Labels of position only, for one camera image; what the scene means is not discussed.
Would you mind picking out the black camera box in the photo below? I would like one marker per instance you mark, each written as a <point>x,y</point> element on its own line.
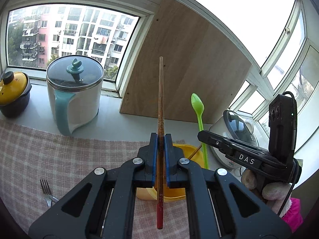
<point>283,127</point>

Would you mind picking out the white teal electric pot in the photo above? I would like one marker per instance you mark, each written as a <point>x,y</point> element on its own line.
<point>74,86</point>

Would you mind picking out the red chopstick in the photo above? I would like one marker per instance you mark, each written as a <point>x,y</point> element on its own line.
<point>160,153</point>

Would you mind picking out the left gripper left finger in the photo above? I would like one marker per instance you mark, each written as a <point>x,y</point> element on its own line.
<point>102,204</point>

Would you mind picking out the black pot yellow lid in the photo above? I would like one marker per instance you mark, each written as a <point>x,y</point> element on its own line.
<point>15,93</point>

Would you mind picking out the brown wooden chopstick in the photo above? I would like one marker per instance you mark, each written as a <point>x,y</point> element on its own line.
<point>194,152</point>

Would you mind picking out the metal fork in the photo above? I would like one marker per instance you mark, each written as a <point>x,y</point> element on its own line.
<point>48,196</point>

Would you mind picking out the gloved right hand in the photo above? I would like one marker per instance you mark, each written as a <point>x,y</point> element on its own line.
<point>274,193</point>

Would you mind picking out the light wooden board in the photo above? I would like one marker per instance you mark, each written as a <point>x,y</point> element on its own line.
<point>198,58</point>

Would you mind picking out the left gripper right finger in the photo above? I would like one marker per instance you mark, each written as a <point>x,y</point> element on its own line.
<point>219,206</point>

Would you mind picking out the pink sleeve forearm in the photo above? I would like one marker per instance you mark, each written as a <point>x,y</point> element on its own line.
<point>293,217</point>

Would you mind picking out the yellow plastic utensil container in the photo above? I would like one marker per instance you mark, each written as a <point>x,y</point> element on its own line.
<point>172,189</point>

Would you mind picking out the floral white rice cooker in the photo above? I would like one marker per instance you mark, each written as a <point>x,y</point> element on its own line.
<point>232,126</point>

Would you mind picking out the pink plaid table cloth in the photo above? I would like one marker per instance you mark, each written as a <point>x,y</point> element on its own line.
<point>29,156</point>

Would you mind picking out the green plastic spoon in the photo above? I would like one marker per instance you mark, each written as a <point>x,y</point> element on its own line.
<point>198,107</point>

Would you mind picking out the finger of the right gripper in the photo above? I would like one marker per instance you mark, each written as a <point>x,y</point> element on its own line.
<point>234,150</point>

